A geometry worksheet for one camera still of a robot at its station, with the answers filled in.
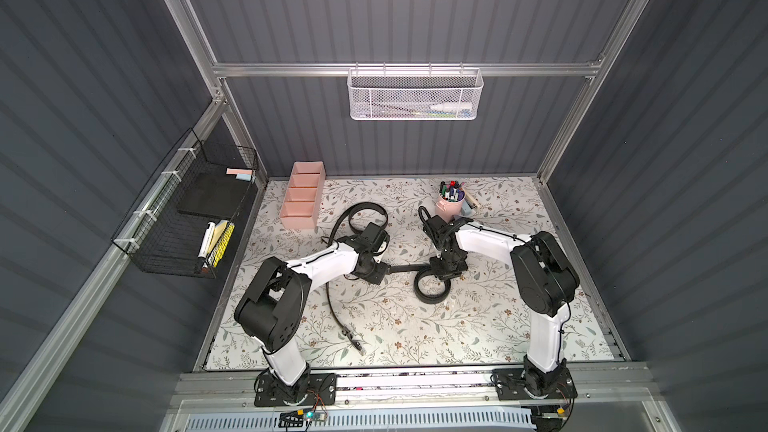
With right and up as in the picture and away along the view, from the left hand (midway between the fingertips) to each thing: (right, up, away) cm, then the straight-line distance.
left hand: (373, 274), depth 92 cm
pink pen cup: (+25, +23, +8) cm, 35 cm away
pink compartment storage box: (-28, +22, +20) cm, 41 cm away
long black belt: (+14, +1, +1) cm, 14 cm away
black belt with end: (-10, +20, +16) cm, 27 cm away
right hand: (+23, -1, +2) cm, 23 cm away
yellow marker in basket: (-34, +12, -22) cm, 42 cm away
